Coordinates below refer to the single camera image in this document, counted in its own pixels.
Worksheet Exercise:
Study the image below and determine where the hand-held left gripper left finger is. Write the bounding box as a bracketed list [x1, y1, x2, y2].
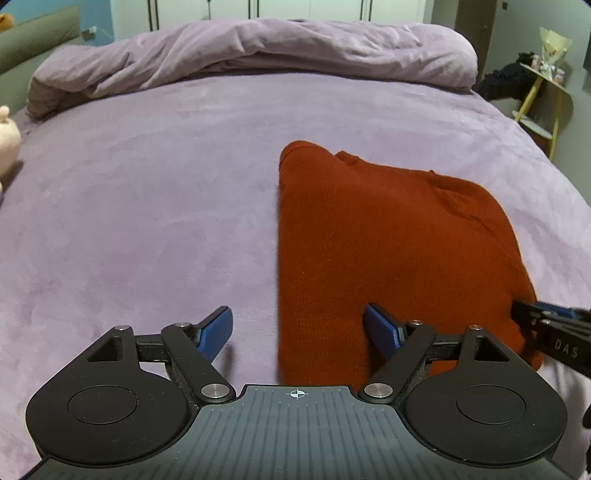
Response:
[88, 305, 236, 405]

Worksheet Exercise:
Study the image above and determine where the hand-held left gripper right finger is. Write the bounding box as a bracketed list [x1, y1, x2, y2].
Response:
[360, 303, 519, 405]

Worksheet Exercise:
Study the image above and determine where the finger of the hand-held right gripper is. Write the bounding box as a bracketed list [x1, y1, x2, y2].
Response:
[531, 302, 591, 326]
[511, 301, 591, 373]

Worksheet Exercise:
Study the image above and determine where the red knit sweater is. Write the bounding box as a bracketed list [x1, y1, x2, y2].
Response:
[276, 140, 544, 387]

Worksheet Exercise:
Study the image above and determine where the yellow side table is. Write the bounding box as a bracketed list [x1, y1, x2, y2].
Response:
[512, 62, 574, 162]

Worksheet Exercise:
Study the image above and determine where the dark cloth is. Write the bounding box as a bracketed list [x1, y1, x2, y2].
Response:
[480, 52, 539, 103]

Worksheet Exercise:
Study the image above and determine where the wrapped flower bouquet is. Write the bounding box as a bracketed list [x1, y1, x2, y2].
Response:
[539, 26, 574, 71]

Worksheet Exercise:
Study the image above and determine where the pink plush toy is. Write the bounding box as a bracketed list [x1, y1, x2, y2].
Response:
[0, 105, 23, 195]

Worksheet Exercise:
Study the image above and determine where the purple duvet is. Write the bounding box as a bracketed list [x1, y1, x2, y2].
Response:
[26, 18, 479, 121]

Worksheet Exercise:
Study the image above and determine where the brown wooden pillar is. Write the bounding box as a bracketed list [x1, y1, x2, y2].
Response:
[454, 0, 496, 86]

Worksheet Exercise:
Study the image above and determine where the white wardrobe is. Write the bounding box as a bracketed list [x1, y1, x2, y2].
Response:
[111, 0, 435, 41]

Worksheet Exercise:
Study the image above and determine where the green padded headboard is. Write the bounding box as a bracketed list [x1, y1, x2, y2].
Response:
[0, 6, 82, 116]

